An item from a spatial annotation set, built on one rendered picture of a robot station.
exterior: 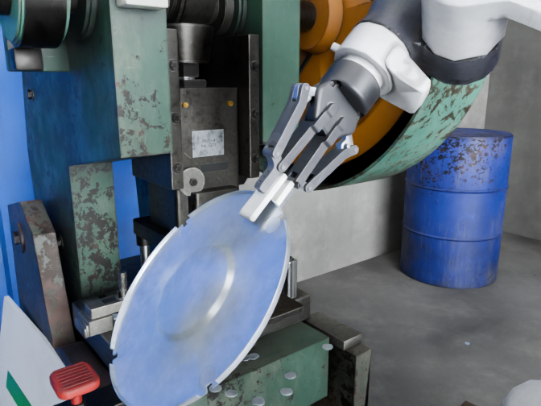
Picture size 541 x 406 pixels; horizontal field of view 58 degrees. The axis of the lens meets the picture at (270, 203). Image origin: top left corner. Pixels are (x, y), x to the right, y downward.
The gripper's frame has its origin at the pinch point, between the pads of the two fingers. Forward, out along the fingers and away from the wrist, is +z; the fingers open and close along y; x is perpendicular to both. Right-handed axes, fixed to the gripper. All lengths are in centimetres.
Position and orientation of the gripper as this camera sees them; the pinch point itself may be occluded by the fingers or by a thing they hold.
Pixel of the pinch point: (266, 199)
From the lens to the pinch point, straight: 60.8
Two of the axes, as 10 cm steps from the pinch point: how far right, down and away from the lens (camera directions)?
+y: -6.1, -5.8, -5.4
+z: -5.9, 7.9, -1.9
